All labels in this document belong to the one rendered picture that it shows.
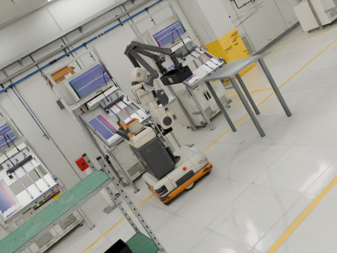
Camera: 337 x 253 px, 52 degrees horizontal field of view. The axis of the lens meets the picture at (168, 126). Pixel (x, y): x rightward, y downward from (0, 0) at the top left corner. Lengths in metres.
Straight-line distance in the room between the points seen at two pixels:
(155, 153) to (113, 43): 3.55
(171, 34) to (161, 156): 2.44
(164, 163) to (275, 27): 5.95
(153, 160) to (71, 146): 2.96
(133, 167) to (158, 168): 1.32
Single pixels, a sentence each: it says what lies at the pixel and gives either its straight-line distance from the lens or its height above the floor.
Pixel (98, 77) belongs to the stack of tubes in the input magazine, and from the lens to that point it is 4.99.
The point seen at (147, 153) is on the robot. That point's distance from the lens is 3.61.
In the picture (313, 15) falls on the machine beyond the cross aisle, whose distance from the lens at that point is 7.82.
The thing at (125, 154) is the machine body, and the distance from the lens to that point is 4.89.
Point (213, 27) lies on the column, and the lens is 7.21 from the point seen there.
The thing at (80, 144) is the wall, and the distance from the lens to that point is 6.41.
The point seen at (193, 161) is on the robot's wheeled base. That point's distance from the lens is 3.74.
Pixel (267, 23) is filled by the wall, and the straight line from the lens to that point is 8.83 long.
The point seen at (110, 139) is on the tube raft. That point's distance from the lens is 4.54.
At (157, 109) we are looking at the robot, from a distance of 3.77.
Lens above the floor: 1.52
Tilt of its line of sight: 13 degrees down
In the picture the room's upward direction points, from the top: 32 degrees counter-clockwise
